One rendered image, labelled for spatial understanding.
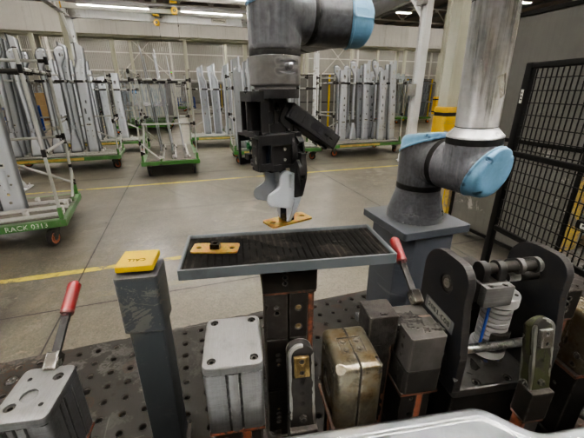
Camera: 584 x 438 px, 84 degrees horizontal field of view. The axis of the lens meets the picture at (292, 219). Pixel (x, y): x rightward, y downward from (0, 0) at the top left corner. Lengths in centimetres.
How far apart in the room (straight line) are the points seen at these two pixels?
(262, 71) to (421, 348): 47
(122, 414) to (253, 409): 56
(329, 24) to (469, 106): 38
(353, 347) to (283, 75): 40
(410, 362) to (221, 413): 29
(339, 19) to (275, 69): 12
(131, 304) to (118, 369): 50
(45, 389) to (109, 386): 52
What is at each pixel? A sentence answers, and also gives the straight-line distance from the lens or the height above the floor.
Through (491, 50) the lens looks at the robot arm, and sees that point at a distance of 79.
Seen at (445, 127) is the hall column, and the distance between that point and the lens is 832.
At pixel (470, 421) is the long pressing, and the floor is 100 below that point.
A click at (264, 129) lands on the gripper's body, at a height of 138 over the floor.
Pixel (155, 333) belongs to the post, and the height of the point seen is 102.
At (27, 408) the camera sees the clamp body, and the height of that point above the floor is 106.
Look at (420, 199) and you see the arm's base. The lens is 91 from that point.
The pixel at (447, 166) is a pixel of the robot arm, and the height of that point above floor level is 127.
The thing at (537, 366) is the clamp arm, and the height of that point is 103.
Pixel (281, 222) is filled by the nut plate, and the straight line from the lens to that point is 56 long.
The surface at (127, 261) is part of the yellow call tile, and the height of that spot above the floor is 116.
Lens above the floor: 143
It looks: 21 degrees down
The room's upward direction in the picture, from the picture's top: straight up
